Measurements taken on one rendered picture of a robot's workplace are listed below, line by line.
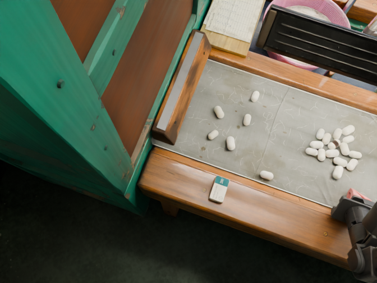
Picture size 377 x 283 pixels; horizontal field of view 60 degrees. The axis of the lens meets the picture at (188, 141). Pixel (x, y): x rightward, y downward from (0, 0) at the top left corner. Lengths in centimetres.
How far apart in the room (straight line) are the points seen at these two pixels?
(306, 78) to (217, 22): 30
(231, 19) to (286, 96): 28
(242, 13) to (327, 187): 55
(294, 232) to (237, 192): 17
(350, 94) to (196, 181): 50
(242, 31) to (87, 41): 69
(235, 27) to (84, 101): 71
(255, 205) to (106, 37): 59
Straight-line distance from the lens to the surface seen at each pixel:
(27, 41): 25
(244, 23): 102
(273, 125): 93
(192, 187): 82
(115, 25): 39
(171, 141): 79
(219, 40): 98
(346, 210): 87
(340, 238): 90
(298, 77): 99
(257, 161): 88
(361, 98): 103
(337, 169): 94
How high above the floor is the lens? 157
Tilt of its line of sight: 73 degrees down
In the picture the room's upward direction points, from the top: 8 degrees clockwise
